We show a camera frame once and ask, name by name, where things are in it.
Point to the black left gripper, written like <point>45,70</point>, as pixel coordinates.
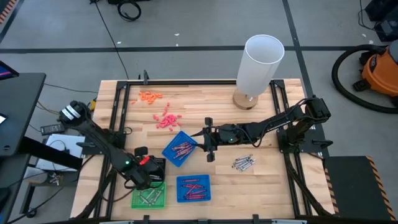
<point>147,174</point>

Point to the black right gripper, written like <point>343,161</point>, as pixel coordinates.
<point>225,135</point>

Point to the short red stick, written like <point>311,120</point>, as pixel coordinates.
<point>144,160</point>

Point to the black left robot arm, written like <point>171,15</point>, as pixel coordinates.
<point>93,130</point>

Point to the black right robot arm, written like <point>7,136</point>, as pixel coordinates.
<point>280,119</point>

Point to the blue slotted plastic basket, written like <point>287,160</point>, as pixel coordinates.
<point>183,137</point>
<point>180,199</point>

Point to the green slotted plastic basket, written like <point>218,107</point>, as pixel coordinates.
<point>136,203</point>

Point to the silver aluminium extrusion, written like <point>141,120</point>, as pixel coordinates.
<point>289,221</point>
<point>116,222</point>

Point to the white shade wooden table lamp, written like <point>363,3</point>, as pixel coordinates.
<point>259,65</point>

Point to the white flat box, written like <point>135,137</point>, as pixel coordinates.
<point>59,146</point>

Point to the bunch of keys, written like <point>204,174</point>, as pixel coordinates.
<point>54,180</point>

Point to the black power adapter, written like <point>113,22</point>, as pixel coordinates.
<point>53,129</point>

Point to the orange shop vacuum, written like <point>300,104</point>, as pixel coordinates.
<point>381,71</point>
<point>335,76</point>

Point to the black desk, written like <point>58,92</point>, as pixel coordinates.
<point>21,109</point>

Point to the black mat yellow striped edge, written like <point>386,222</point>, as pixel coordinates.
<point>351,186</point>

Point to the dark computer screen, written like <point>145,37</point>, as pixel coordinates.
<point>7,73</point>

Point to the black equipment cases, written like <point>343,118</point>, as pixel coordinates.
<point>385,28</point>

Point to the black orange striped floor mat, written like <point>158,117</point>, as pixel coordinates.
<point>6,12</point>

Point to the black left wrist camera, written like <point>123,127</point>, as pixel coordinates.
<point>141,151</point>

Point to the black aluminium table frame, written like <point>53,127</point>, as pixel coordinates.
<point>186,82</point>

